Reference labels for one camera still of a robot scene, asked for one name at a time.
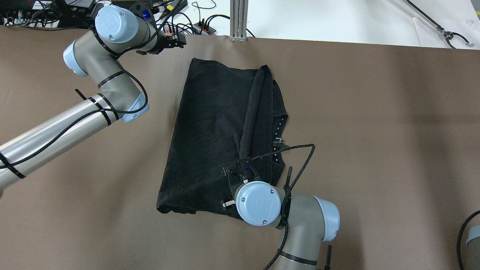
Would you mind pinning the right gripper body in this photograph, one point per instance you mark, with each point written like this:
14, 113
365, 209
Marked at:
227, 203

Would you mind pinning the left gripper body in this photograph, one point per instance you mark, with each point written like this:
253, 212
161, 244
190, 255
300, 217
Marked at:
164, 41

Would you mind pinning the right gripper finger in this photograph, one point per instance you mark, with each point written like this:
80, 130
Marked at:
228, 203
228, 207

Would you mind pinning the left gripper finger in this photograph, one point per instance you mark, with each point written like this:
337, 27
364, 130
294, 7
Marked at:
178, 45
177, 38

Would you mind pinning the black graphic t-shirt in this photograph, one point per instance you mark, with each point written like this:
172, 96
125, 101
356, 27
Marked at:
224, 114

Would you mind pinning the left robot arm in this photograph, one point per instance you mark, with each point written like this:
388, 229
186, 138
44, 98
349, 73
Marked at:
96, 55

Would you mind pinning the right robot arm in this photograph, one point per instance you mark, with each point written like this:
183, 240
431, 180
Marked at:
306, 221

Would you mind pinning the orange grey power strip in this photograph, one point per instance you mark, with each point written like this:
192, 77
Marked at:
201, 28

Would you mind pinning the metal reacher grabber tool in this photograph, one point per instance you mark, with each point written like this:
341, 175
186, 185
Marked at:
448, 36

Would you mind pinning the aluminium frame post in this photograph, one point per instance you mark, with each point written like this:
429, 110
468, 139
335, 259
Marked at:
238, 20

